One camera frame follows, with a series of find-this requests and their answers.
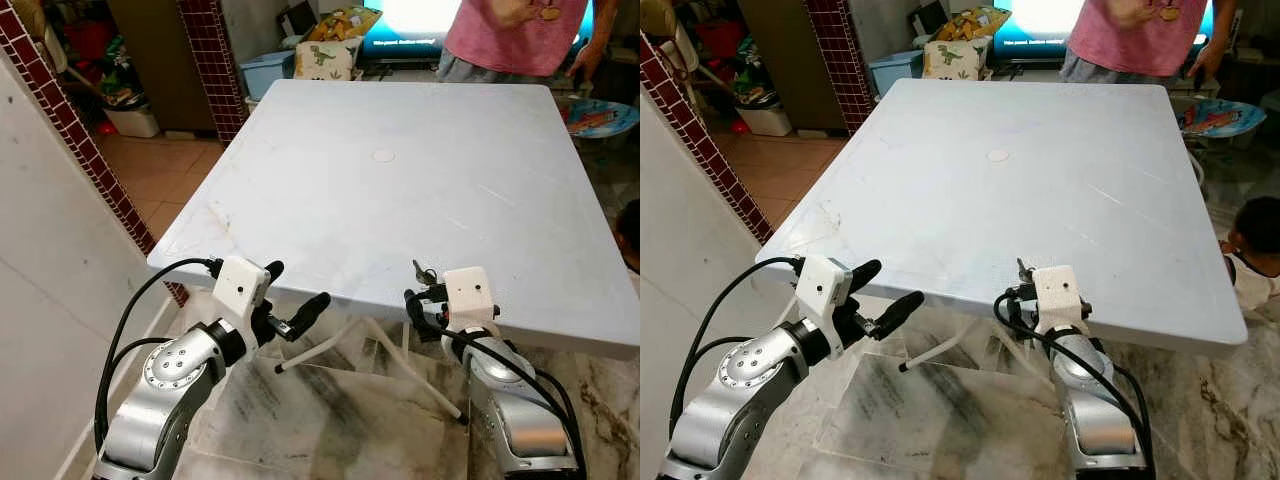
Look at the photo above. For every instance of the white dinosaur print cushion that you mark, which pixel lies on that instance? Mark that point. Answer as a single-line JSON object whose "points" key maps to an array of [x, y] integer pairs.
{"points": [[325, 60], [955, 58]]}

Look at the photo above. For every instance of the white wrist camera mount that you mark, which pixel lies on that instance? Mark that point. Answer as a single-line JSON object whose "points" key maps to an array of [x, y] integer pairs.
{"points": [[822, 288], [1058, 295], [240, 285], [470, 295]]}

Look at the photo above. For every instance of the red mosaic tile wall edge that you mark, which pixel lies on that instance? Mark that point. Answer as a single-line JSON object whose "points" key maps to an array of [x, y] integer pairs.
{"points": [[700, 140], [60, 110]]}

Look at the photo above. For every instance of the red mosaic tile pillar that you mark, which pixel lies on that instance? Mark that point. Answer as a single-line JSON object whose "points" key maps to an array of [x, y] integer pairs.
{"points": [[835, 60], [212, 60]]}

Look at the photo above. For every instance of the light blue plastic basin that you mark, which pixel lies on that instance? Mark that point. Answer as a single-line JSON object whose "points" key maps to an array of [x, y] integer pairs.
{"points": [[265, 72], [893, 72]]}

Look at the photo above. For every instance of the yellow printed bag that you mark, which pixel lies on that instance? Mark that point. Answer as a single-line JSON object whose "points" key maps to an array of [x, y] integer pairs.
{"points": [[345, 22], [975, 22]]}

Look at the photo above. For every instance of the blue patterned plastic tub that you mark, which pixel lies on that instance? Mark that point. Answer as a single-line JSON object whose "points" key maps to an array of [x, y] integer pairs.
{"points": [[600, 118], [1220, 118]]}

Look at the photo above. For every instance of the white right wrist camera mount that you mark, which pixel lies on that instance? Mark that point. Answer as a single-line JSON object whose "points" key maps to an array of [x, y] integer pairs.
{"points": [[1058, 295], [470, 295]]}

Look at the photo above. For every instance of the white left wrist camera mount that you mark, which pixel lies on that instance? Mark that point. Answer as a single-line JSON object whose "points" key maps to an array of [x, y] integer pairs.
{"points": [[240, 285], [822, 288]]}

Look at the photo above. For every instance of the white plastic bin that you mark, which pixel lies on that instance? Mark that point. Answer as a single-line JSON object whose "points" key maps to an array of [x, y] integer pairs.
{"points": [[132, 122], [765, 120]]}

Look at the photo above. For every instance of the red plastic bag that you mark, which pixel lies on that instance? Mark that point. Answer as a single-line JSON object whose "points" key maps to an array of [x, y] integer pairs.
{"points": [[720, 35], [90, 40]]}

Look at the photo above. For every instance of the white plastic folding table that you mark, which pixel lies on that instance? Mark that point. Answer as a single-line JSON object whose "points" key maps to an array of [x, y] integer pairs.
{"points": [[400, 200], [1000, 200]]}

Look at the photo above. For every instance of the glowing television screen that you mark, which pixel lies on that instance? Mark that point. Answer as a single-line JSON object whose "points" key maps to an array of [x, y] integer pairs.
{"points": [[1040, 20], [410, 20]]}

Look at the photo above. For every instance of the person in pink shirt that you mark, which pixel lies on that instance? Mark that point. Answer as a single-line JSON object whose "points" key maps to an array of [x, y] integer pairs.
{"points": [[510, 40], [1130, 40]]}

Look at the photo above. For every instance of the small dark-haired child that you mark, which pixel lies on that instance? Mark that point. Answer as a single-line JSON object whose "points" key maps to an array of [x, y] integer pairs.
{"points": [[630, 225], [1255, 230]]}

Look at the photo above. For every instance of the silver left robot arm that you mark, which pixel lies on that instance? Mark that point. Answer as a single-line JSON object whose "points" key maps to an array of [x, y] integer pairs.
{"points": [[165, 390], [740, 390]]}

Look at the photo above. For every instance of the brown wooden cabinet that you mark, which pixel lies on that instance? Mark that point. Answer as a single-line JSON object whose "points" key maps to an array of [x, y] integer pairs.
{"points": [[785, 50], [150, 50]]}

